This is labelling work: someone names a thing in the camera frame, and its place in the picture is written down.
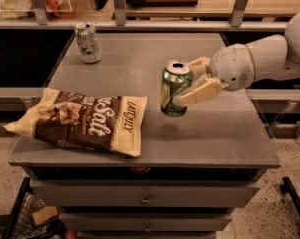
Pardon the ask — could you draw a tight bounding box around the black wire basket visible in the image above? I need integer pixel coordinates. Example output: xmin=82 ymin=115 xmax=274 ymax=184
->
xmin=1 ymin=177 xmax=66 ymax=239

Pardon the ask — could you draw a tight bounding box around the grey drawer cabinet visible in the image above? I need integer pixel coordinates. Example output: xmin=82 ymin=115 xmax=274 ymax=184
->
xmin=10 ymin=33 xmax=280 ymax=239

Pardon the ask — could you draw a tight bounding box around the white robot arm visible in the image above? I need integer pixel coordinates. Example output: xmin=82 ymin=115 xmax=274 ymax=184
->
xmin=173 ymin=13 xmax=300 ymax=107

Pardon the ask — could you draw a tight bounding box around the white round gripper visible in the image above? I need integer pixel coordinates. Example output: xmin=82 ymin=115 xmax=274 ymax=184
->
xmin=178 ymin=44 xmax=255 ymax=106

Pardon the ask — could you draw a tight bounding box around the green soda can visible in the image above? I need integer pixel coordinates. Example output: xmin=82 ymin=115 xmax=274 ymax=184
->
xmin=161 ymin=60 xmax=193 ymax=117

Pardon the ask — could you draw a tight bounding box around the brown chip bag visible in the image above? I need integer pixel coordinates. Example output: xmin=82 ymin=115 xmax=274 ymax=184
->
xmin=5 ymin=88 xmax=147 ymax=157

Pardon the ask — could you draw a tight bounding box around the white soda can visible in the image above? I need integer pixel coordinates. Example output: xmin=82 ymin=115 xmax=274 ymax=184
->
xmin=75 ymin=23 xmax=101 ymax=64

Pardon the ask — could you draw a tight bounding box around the black metal frame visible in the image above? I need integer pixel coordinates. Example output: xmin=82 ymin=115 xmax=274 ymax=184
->
xmin=280 ymin=177 xmax=300 ymax=216

